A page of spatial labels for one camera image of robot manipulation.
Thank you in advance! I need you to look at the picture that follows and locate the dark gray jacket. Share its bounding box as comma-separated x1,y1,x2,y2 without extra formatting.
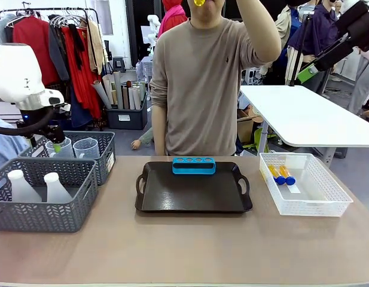
48,17,71,83

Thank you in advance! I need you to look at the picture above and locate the white paper strip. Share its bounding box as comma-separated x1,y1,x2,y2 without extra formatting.
283,182,301,194

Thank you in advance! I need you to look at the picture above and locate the brown paper roll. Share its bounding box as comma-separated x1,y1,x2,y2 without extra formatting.
121,85,130,110

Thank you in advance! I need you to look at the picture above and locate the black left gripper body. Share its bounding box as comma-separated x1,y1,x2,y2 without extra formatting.
42,123,66,146

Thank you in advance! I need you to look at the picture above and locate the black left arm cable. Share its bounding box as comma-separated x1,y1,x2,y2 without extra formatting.
0,108,55,137

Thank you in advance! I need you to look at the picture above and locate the person's left forearm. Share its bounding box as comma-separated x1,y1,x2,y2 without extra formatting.
236,0,282,63

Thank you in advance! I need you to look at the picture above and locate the dark storage box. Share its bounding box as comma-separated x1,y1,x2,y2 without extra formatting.
105,95,149,131

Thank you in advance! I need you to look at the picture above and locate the gray basket holding beakers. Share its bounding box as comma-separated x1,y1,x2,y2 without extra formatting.
18,130,116,187

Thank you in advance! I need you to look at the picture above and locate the white plastic flask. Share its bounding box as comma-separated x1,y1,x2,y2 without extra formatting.
7,169,43,203
42,172,74,203

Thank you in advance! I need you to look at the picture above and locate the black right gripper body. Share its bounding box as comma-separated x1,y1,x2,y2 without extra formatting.
335,2,369,52

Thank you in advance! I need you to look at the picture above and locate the green chair part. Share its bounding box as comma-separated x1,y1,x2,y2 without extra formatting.
252,127,276,149

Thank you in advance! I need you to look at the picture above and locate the person in beige sweater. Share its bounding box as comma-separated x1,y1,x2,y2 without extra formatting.
150,0,282,157

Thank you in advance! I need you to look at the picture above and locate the black plastic tray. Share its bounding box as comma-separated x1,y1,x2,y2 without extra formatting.
135,161,253,214

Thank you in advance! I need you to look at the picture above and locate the white background table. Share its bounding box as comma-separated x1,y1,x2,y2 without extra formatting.
239,85,369,168

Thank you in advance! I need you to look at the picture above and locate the pink red hooded jacket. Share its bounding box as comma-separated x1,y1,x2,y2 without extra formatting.
158,0,188,36

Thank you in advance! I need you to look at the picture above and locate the person's right forearm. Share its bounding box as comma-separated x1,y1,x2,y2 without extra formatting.
151,104,167,157

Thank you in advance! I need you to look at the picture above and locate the gray paper roll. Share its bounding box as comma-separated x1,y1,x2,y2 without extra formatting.
113,71,124,110
91,80,112,110

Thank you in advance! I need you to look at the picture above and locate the black step stool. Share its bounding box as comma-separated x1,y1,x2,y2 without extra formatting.
112,56,127,72

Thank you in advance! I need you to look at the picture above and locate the dark blue garment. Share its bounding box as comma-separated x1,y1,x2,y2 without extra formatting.
66,98,94,128

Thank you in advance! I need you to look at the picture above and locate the blue test tube rack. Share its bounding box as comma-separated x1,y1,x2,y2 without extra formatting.
172,156,217,175

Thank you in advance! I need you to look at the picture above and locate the beige hanging garment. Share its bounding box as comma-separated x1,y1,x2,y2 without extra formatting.
87,19,109,75

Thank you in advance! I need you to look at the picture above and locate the black metal clothes rack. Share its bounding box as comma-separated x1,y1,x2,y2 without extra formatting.
0,6,101,39

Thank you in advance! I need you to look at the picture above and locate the clear plastic measuring beaker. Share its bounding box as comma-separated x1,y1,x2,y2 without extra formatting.
72,138,99,160
45,137,75,159

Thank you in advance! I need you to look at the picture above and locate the white perforated plastic basket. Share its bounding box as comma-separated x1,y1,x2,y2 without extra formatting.
258,152,354,217

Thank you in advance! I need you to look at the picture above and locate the gray basket holding flasks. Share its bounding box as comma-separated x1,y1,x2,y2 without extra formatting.
0,157,99,233

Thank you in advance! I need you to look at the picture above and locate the red dress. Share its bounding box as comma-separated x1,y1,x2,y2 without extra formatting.
12,16,61,87

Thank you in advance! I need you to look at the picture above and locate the cream paper roll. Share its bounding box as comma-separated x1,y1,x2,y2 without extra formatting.
102,74,115,105

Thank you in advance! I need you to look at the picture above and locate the light blue cloth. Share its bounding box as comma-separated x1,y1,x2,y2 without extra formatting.
0,115,30,172

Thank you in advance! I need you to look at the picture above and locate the brown cardboard box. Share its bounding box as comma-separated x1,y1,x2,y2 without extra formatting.
237,109,264,144

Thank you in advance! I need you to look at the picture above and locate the black tripod stand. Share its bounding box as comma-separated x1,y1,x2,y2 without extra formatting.
288,11,315,87

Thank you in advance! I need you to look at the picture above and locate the black scarf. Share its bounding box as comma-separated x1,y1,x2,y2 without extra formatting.
67,23,86,71

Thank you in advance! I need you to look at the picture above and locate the red pleated garment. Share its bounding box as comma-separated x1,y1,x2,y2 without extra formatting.
63,26,103,119

